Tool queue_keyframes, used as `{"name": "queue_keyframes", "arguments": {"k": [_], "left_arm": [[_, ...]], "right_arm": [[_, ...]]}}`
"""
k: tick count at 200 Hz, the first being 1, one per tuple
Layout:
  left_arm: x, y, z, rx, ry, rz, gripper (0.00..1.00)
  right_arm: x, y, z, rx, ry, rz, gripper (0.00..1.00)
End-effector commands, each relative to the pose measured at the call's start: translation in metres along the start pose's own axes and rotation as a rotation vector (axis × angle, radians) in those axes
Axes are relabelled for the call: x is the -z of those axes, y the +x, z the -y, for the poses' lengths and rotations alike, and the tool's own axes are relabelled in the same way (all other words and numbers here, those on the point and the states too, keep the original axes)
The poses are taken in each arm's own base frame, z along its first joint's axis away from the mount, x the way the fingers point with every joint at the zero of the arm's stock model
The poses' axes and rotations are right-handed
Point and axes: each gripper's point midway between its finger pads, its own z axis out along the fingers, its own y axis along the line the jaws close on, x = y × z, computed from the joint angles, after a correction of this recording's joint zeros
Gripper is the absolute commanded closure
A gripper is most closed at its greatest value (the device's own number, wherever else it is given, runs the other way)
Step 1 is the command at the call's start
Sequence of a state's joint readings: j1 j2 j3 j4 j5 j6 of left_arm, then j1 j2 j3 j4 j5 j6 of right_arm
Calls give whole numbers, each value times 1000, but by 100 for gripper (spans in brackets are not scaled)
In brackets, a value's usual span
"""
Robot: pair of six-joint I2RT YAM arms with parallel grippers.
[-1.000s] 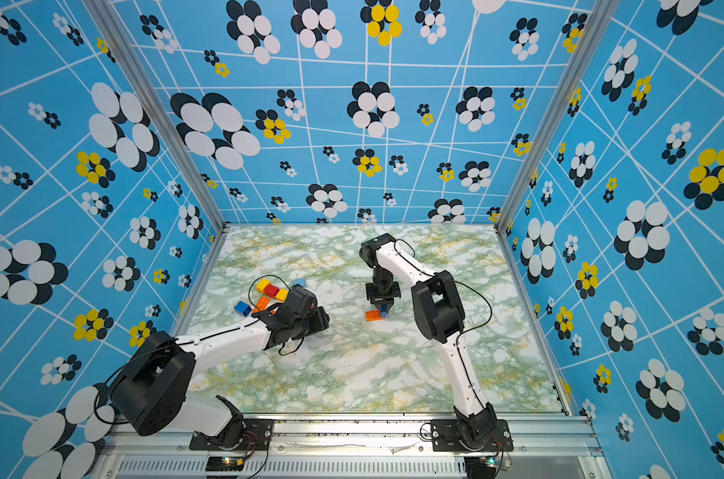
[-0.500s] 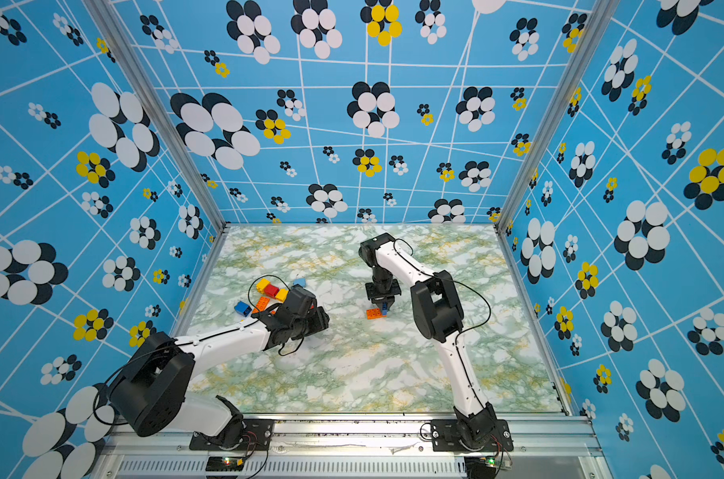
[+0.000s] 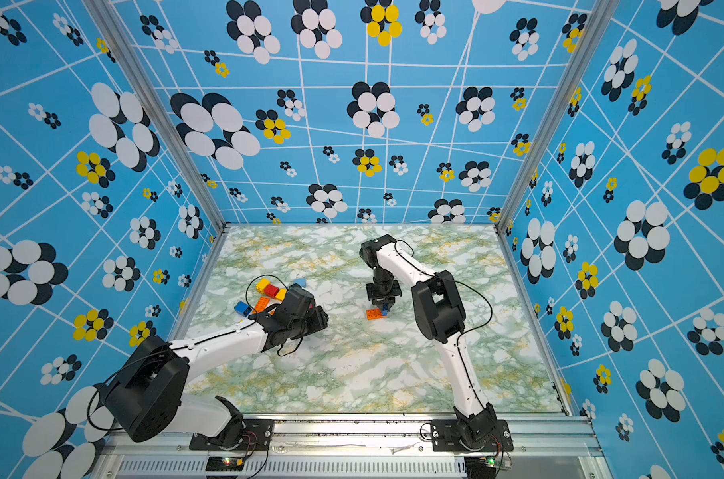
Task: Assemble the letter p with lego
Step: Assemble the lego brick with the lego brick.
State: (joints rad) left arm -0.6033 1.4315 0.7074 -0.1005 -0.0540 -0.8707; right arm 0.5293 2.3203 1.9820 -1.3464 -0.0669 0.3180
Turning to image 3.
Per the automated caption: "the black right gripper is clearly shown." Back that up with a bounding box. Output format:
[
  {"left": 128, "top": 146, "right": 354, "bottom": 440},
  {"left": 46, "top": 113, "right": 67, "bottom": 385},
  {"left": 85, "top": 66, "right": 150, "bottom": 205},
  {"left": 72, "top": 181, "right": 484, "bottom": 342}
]
[{"left": 365, "top": 272, "right": 401, "bottom": 311}]

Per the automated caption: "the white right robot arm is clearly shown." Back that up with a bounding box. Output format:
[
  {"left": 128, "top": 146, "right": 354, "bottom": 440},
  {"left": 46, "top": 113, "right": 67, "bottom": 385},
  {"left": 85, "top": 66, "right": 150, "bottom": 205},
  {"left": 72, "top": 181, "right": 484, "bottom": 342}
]
[{"left": 359, "top": 235, "right": 500, "bottom": 450}]

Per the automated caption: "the red square lego brick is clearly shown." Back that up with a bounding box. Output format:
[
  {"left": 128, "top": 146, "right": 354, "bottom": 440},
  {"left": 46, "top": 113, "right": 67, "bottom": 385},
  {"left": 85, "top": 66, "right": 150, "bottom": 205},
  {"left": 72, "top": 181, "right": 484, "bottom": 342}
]
[{"left": 263, "top": 285, "right": 280, "bottom": 299}]

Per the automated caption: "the dark blue lego brick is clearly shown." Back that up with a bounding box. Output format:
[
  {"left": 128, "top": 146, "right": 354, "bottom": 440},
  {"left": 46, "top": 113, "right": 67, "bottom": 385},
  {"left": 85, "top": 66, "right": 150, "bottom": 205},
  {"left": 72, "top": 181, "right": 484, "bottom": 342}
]
[{"left": 234, "top": 301, "right": 252, "bottom": 317}]

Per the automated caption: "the yellow square lego brick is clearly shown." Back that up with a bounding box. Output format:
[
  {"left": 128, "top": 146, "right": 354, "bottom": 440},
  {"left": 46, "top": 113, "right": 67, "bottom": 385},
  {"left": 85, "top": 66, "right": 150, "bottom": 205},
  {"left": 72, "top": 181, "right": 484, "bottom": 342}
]
[{"left": 256, "top": 277, "right": 270, "bottom": 293}]

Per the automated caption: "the left aluminium corner post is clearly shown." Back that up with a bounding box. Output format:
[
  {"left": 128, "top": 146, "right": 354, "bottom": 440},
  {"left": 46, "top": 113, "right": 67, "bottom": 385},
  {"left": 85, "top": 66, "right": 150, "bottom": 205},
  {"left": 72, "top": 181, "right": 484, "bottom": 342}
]
[{"left": 84, "top": 0, "right": 226, "bottom": 235}]

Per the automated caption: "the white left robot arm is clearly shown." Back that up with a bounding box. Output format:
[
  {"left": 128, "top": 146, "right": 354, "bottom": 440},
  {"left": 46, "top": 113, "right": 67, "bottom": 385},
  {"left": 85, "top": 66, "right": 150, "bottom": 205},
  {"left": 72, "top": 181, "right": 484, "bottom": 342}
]
[{"left": 92, "top": 285, "right": 328, "bottom": 450}]

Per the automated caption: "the right aluminium corner post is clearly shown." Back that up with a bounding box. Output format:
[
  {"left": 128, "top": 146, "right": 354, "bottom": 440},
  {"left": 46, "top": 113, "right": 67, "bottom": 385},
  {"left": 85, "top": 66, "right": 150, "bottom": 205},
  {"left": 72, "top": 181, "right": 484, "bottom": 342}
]
[{"left": 496, "top": 0, "right": 621, "bottom": 236}]

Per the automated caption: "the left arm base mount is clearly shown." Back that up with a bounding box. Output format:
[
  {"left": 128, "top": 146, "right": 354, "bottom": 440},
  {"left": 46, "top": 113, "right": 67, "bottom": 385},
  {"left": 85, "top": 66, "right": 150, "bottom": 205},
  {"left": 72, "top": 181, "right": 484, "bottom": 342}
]
[{"left": 190, "top": 418, "right": 275, "bottom": 452}]

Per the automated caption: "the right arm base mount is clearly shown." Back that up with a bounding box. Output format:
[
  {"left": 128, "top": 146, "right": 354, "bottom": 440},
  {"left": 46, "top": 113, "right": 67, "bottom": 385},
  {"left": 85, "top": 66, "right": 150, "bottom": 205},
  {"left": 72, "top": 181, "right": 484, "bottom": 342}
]
[{"left": 428, "top": 419, "right": 515, "bottom": 454}]

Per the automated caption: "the aluminium corner post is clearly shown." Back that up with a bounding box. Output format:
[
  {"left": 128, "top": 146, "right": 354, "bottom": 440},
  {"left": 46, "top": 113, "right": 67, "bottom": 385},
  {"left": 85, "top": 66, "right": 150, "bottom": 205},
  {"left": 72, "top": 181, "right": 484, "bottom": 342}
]
[
  {"left": 496, "top": 0, "right": 621, "bottom": 236},
  {"left": 84, "top": 0, "right": 226, "bottom": 235}
]

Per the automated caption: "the aluminium front rail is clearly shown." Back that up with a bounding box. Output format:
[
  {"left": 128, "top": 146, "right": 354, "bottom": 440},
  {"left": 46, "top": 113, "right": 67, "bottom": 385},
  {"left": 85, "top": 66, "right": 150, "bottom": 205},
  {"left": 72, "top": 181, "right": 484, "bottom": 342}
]
[{"left": 92, "top": 413, "right": 611, "bottom": 478}]

